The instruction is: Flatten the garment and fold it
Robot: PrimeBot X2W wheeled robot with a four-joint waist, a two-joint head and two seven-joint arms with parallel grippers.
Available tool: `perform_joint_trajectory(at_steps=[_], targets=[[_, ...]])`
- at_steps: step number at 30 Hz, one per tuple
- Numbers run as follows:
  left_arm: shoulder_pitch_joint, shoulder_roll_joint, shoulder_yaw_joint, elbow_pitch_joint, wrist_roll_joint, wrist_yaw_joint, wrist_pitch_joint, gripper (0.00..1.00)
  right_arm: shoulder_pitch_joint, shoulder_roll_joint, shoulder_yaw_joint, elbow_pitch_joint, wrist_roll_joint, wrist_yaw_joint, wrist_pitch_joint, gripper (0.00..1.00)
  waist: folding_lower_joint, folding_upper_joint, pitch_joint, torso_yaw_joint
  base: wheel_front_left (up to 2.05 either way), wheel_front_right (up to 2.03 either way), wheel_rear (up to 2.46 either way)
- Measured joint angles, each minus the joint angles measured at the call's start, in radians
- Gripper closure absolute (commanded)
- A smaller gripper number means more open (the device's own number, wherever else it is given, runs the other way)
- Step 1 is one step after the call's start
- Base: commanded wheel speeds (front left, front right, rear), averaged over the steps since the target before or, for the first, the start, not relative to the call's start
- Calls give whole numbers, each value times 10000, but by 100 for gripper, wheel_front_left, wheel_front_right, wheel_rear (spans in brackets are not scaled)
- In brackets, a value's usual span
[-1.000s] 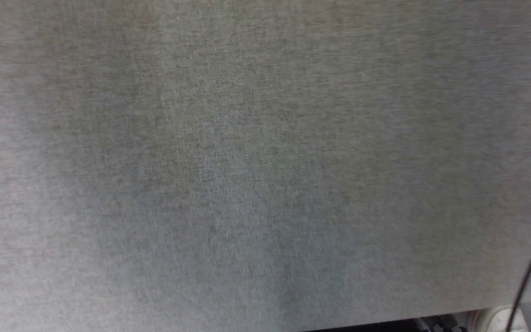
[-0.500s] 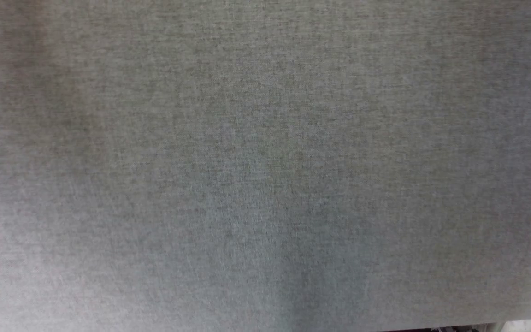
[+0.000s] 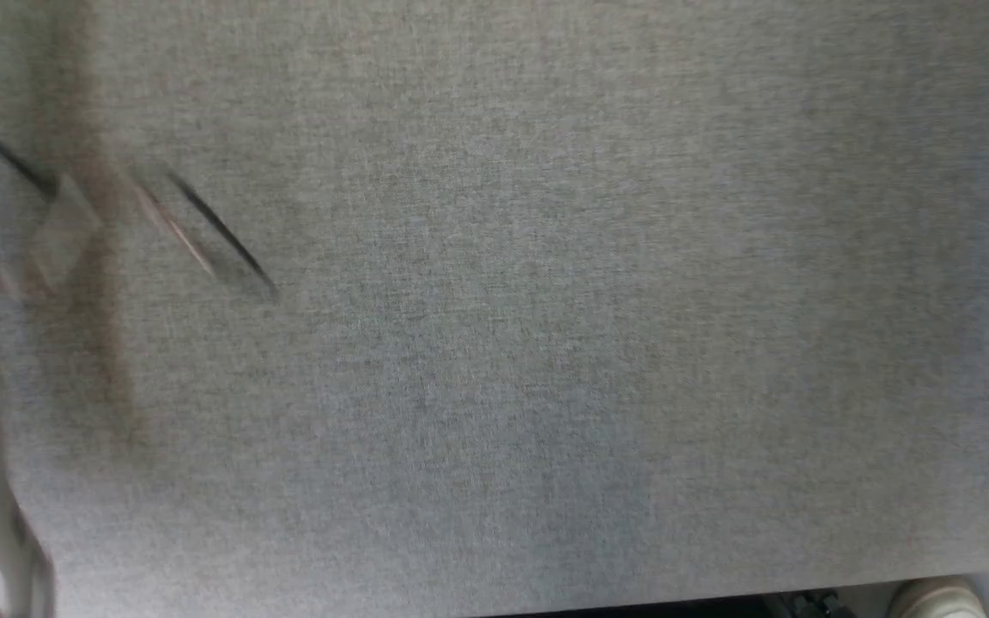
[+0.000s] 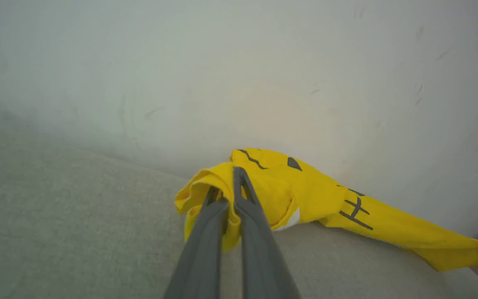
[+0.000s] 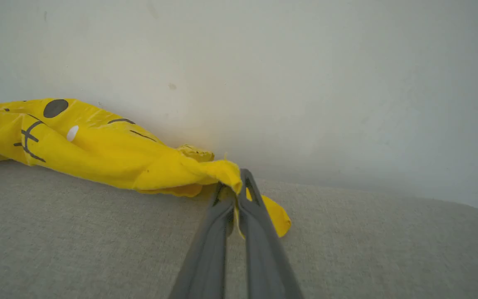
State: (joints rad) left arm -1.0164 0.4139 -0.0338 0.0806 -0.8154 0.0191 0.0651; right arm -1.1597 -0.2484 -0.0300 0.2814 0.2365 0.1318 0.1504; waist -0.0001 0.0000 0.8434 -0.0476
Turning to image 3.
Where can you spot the grey fabric sofa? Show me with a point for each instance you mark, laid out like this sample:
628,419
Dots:
546,300

